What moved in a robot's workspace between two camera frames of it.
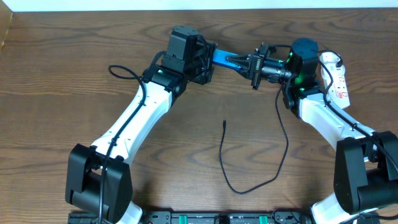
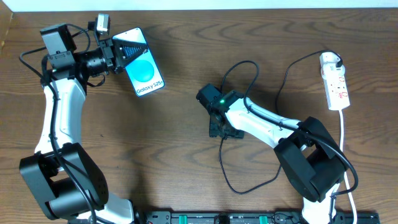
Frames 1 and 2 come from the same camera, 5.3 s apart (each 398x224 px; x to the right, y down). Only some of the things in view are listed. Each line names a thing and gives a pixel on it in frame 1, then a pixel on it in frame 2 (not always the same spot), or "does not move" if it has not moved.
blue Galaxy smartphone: [219, 57] -> [143, 71]
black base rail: [200, 217] does not move
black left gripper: [208, 62] -> [109, 56]
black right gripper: [256, 66] -> [225, 133]
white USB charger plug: [329, 60] does not move
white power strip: [338, 92] does not move
